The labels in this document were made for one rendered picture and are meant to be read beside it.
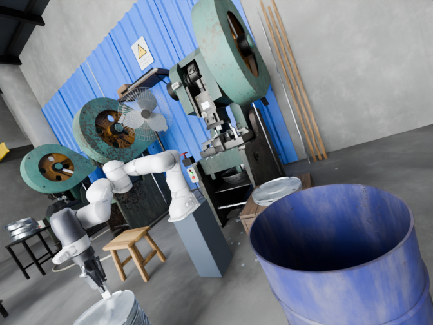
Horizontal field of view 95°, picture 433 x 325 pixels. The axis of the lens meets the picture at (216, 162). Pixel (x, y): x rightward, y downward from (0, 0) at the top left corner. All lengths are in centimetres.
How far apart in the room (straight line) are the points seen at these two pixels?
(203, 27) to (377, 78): 201
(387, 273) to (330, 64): 249
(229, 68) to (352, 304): 125
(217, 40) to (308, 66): 163
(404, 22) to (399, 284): 263
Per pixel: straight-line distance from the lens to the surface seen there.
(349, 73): 284
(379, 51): 289
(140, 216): 289
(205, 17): 151
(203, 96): 181
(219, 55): 140
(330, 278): 52
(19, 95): 682
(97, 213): 101
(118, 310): 100
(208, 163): 173
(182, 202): 120
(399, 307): 63
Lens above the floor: 83
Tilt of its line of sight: 8 degrees down
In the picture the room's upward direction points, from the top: 24 degrees counter-clockwise
